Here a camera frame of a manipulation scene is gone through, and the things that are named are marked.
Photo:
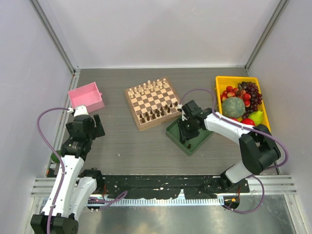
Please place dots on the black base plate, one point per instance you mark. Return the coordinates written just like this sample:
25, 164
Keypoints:
169, 186

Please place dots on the green ball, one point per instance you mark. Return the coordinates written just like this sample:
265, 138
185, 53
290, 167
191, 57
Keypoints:
54, 158

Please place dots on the yellow fruit bin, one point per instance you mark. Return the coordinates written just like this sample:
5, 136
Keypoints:
223, 81

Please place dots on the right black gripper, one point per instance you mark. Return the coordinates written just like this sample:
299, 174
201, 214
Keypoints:
185, 135

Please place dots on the light chess pieces row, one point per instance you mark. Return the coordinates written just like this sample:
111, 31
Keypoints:
157, 88

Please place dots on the green melon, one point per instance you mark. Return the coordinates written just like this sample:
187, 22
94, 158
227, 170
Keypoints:
233, 107

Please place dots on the wooden chessboard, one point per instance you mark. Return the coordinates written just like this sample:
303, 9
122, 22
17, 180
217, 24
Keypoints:
140, 105

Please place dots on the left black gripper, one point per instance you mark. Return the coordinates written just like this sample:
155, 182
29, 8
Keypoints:
97, 131

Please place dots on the purple grape bunch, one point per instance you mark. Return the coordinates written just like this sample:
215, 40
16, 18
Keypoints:
252, 98

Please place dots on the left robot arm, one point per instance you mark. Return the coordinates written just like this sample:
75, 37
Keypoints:
72, 187

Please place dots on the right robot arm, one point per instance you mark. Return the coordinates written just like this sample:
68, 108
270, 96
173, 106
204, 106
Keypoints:
257, 147

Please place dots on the green pear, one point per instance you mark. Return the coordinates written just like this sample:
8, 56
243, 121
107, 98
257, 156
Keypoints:
256, 117

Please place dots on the red cherries cluster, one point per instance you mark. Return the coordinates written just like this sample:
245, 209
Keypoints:
240, 92

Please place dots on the pink plastic box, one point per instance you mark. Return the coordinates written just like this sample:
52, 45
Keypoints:
87, 95

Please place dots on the aluminium frame rail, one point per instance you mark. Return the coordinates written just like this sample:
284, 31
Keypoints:
260, 186

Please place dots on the green plastic tray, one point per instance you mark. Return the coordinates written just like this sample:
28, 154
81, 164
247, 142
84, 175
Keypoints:
173, 133

